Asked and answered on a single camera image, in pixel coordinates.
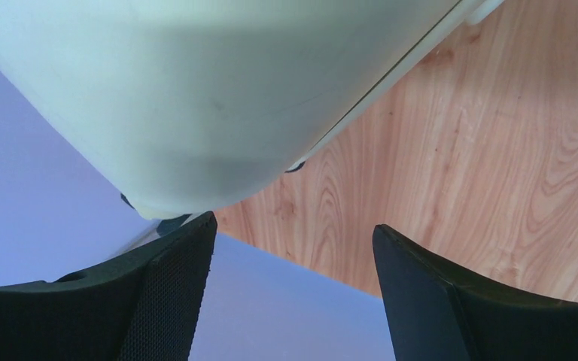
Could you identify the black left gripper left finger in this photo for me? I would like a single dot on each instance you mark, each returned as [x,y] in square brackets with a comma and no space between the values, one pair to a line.
[141,305]

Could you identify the cream suitcase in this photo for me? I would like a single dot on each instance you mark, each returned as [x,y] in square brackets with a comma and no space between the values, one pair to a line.
[190,106]

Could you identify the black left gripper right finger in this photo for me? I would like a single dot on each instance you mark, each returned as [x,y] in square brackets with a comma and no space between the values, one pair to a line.
[439,310]

